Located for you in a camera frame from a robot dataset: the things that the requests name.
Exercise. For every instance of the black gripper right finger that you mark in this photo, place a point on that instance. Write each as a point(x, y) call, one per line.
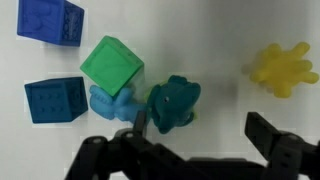
point(286, 150)

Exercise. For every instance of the dark blue block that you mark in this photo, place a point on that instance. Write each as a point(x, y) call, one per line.
point(55, 100)

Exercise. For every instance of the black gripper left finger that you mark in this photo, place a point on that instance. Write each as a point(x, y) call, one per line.
point(100, 156)

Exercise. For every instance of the dark teal animal toy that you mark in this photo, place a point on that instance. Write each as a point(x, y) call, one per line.
point(175, 101)

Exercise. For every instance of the light blue toy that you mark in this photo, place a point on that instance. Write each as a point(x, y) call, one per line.
point(113, 106)

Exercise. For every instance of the yellow star toy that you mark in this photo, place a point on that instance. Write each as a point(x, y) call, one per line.
point(283, 71)

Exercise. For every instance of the royal blue block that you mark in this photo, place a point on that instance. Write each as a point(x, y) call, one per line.
point(50, 21)

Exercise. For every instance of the green block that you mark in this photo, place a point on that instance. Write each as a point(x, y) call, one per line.
point(111, 65)

